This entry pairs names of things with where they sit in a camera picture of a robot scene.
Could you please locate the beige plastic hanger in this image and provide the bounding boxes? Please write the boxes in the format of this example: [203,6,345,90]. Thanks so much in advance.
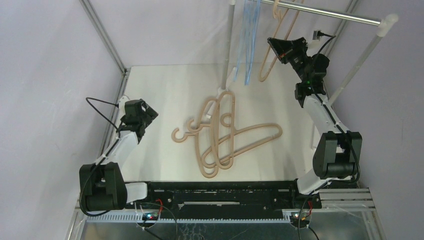
[258,0,300,83]
[201,123,283,168]
[171,97,219,179]
[191,90,236,173]

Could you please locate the circuit board with led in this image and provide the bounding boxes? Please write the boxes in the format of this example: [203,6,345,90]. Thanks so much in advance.
[289,212,307,222]
[142,212,159,222]

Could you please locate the silver clothes rack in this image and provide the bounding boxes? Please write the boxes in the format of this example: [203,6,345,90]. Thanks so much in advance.
[218,0,399,105]

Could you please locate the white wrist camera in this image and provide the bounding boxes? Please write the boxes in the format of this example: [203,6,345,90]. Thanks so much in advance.
[312,30,324,41]
[117,95,131,111]

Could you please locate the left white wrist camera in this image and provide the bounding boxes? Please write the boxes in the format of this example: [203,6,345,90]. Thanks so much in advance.
[117,95,131,111]

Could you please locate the light blue wire hanger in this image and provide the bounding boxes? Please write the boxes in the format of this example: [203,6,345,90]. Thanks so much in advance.
[250,0,261,80]
[244,0,257,86]
[233,0,251,82]

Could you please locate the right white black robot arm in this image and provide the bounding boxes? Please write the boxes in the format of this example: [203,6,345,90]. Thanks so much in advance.
[267,37,363,208]

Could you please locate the left circuit board with LED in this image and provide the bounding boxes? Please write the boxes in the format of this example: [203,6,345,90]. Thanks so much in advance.
[142,212,159,222]

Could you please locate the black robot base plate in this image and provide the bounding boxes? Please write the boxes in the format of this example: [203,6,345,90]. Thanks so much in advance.
[135,180,322,221]

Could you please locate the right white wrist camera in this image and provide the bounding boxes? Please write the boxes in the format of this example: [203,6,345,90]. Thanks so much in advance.
[312,30,324,41]

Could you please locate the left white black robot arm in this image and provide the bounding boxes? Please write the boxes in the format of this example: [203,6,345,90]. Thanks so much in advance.
[79,99,158,217]

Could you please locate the right circuit board with LED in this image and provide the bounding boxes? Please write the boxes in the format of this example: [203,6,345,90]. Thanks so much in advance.
[289,212,307,222]

